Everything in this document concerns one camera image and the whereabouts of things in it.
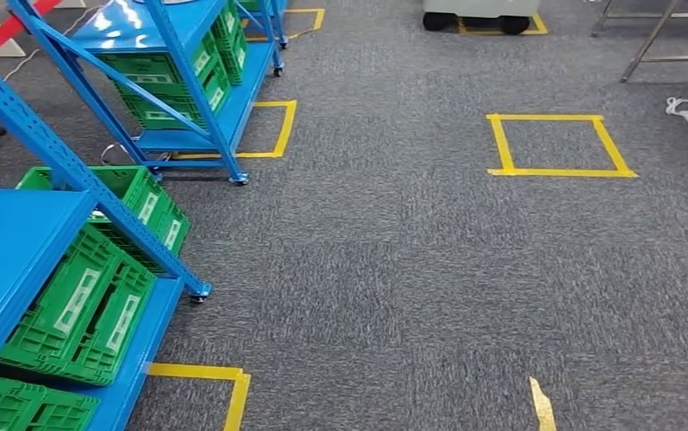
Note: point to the blue metal shelf rack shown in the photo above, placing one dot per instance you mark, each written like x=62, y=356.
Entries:
x=271, y=36
x=11, y=250
x=243, y=101

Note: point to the yellow floor tape marking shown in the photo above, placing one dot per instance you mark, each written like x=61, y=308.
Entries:
x=543, y=410
x=319, y=18
x=284, y=131
x=558, y=173

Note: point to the open green plastic crate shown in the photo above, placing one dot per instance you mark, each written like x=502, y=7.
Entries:
x=153, y=208

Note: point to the chrome stanchion base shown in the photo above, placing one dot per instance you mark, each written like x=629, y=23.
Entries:
x=109, y=149

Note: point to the steel table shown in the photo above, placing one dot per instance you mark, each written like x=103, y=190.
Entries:
x=647, y=44

